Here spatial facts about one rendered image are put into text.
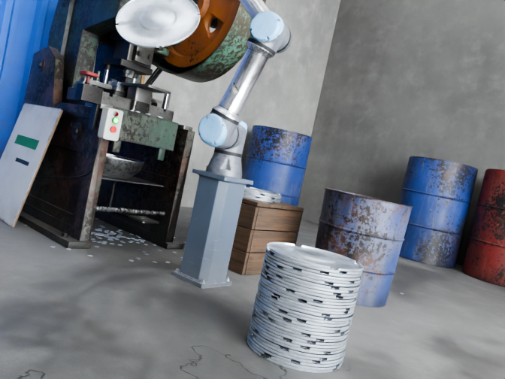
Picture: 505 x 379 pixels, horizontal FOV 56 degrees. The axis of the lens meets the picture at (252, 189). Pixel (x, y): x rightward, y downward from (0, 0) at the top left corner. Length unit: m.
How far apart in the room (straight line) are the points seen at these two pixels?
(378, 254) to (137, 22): 1.37
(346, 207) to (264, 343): 0.96
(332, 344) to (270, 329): 0.17
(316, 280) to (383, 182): 3.95
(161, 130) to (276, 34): 0.91
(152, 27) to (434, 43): 3.98
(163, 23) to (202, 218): 0.75
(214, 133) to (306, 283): 0.74
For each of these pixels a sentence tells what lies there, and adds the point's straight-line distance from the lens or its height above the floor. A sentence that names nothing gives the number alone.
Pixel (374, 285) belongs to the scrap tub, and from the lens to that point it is 2.25.
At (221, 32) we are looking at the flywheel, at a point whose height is 1.16.
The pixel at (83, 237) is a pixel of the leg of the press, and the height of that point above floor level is 0.05.
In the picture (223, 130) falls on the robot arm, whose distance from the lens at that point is 1.78.
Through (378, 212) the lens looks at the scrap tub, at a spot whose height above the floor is 0.43.
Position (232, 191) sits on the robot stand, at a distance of 1.92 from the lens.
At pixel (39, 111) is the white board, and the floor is 0.55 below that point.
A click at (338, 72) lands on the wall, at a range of 5.78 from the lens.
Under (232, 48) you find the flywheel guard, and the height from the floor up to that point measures 1.09.
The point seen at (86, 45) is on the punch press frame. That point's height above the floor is 0.94.
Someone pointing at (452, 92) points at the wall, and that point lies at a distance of 5.13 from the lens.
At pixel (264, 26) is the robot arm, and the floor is 1.01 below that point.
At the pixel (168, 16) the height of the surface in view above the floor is 0.95.
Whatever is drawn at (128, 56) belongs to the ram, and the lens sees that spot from 2.51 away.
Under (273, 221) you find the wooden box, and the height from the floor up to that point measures 0.27.
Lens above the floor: 0.52
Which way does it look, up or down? 3 degrees down
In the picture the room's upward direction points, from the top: 12 degrees clockwise
